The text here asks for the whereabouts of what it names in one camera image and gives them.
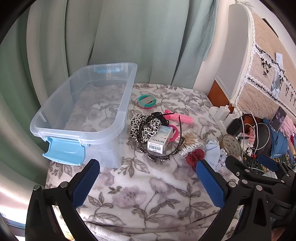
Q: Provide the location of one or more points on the dark photo card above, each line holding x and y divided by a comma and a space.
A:
278, 117

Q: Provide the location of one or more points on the beige quilted lace cover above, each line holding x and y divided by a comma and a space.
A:
263, 69

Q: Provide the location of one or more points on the black toothed headband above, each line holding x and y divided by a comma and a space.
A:
161, 160

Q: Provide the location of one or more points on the black toy car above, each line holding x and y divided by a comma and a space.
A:
159, 115

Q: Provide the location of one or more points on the white charger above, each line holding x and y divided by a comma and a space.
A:
224, 112

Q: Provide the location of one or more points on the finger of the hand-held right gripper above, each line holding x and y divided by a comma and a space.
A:
240, 169
269, 161

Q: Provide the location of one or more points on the white padded headboard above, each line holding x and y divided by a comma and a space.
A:
240, 58

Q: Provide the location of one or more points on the light blue tissue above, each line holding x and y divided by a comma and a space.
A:
212, 153

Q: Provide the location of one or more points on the bag of cotton swabs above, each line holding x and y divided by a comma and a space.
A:
189, 141

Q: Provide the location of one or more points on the round beige tin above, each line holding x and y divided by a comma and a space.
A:
231, 144

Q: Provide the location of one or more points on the pink hair roller clip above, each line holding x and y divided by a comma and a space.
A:
182, 119

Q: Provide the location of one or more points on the red plastic hair claw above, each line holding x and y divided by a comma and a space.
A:
194, 157

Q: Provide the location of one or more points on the light green curtain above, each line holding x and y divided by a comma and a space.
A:
115, 34

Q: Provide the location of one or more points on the white power strip with chargers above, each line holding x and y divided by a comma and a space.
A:
241, 120

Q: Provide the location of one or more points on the black power adapter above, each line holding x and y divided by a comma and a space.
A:
235, 126

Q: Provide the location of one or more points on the leopard print scrunchie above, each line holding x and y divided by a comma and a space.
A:
135, 125

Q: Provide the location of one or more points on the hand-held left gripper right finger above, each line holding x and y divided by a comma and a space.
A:
210, 183

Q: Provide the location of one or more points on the small white medicine box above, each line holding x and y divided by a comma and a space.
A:
159, 141

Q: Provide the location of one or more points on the clear plastic storage container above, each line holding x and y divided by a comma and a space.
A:
120, 111

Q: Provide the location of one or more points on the pink knitted cloth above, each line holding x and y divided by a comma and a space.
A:
290, 126

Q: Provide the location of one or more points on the floral fleece blanket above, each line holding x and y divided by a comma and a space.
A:
143, 185

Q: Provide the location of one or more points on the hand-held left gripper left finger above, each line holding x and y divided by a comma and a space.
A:
85, 183

